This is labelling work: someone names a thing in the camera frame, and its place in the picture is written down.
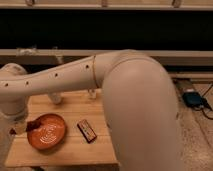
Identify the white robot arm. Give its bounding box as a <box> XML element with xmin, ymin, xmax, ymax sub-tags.
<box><xmin>0</xmin><ymin>50</ymin><xmax>184</xmax><ymax>171</ymax></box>

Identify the white mug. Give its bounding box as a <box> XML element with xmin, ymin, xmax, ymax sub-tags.
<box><xmin>48</xmin><ymin>93</ymin><xmax>62</xmax><ymax>105</ymax></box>

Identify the wooden table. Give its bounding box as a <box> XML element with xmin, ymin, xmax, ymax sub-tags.
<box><xmin>5</xmin><ymin>90</ymin><xmax>117</xmax><ymax>167</ymax></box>

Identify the white spice bottle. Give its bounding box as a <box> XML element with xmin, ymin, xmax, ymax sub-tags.
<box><xmin>88</xmin><ymin>89</ymin><xmax>97</xmax><ymax>99</ymax></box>

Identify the dark blue power adapter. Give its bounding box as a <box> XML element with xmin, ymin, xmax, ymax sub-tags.
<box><xmin>182</xmin><ymin>91</ymin><xmax>203</xmax><ymax>107</ymax></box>

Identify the wooden rail beam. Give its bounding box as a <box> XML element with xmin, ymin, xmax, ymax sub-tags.
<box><xmin>0</xmin><ymin>49</ymin><xmax>213</xmax><ymax>66</ymax></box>

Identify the black cable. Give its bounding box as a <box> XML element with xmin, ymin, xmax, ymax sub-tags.
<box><xmin>199</xmin><ymin>82</ymin><xmax>213</xmax><ymax>120</ymax></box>

